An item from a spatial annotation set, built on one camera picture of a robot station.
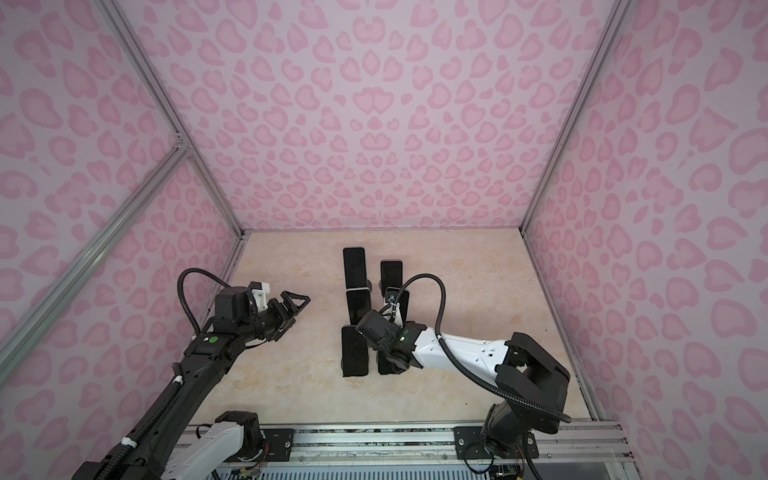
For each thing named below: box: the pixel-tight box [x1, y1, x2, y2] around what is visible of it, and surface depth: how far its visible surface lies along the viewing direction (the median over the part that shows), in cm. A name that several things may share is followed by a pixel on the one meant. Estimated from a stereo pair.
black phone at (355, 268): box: [343, 247, 367, 290], surface depth 97 cm
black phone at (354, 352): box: [341, 325, 369, 377], surface depth 82 cm
